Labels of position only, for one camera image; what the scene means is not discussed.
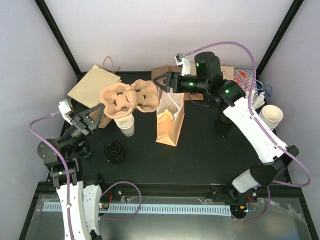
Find yellow kraft paper bag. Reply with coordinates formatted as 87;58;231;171
67;65;121;108

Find stack of pulp cup carriers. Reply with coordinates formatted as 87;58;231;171
89;109;112;129

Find orange paper bag white handles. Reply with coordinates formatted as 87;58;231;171
156;88;185;147

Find pulp cup carrier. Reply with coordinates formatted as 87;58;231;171
99;79;160;119

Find white slotted cable duct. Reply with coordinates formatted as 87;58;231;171
42;201;232;217

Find cup of white straws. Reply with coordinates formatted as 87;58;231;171
250;89;265;110

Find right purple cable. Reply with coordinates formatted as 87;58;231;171
179;41;313;222

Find brown flat paper bag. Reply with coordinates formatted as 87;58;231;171
151;65;182;80

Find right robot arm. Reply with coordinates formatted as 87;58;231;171
152;51;299;202

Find stack of white paper cups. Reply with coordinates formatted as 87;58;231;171
114;114;135;137

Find stack of black cup lids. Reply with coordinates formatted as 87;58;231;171
104;141;126;164

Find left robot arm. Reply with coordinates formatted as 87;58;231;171
30;99;108;240

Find stack of plain paper cups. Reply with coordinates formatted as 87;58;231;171
259;104;284;131

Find blue checkered paper bag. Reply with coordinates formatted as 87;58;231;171
233;68;254;97

